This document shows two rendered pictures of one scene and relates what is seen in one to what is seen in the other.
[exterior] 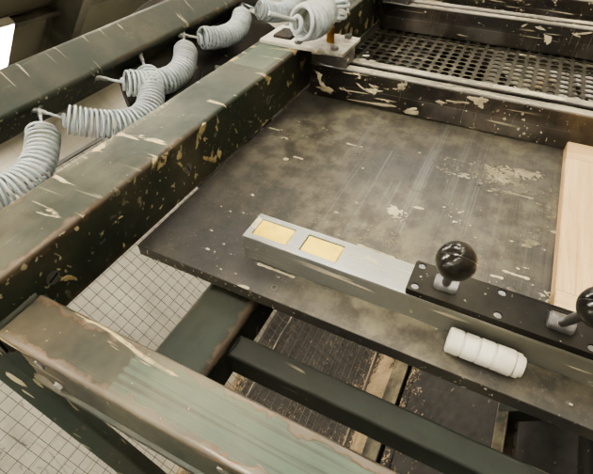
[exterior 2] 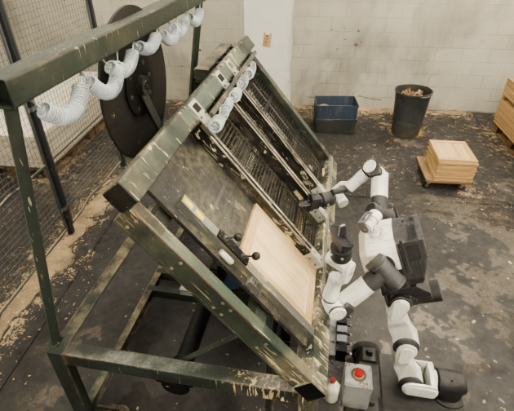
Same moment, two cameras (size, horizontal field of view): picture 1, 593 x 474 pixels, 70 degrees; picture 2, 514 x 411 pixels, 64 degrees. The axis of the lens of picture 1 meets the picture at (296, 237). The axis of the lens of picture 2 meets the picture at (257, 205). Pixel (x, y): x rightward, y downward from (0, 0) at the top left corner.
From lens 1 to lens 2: 135 cm
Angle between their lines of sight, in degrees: 43
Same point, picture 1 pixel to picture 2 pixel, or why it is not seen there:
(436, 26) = (235, 117)
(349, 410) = not seen: hidden behind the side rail
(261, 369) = not seen: hidden behind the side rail
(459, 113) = (234, 176)
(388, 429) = not seen: hidden behind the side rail
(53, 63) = (94, 48)
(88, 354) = (155, 225)
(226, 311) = (165, 220)
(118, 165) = (157, 161)
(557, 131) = (255, 198)
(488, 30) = (250, 134)
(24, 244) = (144, 186)
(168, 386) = (174, 240)
